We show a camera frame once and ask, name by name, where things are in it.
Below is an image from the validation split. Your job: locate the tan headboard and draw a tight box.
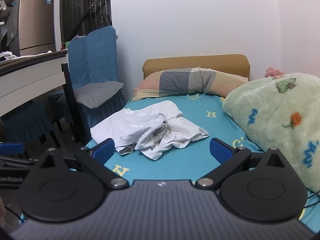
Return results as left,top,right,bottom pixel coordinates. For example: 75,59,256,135
142,54,251,82

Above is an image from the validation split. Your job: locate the black cable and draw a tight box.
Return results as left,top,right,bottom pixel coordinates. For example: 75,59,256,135
303,190,320,209

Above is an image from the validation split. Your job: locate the chair with blue quilted cover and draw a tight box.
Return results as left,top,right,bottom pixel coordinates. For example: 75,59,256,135
47,26,127,130

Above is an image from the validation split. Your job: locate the grey cushion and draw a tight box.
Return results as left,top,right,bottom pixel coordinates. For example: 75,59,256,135
57,81,125,110

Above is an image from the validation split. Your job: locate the chair with dark blue skirt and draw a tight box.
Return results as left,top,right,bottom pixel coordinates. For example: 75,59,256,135
0,102,62,148

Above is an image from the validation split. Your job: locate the white shirt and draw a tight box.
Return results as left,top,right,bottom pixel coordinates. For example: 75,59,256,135
90,100,210,161

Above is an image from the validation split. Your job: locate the white desk with black legs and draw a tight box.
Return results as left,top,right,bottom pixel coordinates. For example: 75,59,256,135
0,49,87,146

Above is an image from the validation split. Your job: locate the pink plush toy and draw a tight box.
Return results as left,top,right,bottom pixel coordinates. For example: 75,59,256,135
264,67,285,78

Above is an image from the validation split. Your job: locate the gold refrigerator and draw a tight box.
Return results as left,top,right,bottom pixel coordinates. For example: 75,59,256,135
6,0,56,57

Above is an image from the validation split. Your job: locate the blue patterned bed sheet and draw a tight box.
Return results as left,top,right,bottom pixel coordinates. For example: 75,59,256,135
85,92,320,233

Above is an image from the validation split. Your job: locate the white plastic bag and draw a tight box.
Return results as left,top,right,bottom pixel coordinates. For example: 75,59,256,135
0,51,19,62

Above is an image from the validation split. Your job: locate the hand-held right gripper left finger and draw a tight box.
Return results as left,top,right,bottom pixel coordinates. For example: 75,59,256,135
30,138,130,190

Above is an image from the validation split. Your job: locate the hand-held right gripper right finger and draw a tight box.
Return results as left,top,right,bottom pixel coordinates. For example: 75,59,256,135
195,137,296,189

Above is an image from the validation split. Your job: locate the dark grille door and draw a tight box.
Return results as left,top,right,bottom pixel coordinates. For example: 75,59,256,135
59,0,113,52

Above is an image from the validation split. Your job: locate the grey hanging cloth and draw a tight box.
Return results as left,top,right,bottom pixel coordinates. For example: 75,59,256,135
6,2,21,47

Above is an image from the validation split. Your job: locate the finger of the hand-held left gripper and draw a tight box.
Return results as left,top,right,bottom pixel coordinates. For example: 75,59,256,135
0,142,26,159

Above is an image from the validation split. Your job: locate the patchwork pillow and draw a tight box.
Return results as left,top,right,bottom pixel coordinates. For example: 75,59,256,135
134,67,249,102

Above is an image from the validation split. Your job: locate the green fleece blanket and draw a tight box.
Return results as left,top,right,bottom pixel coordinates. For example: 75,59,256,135
222,73,320,193

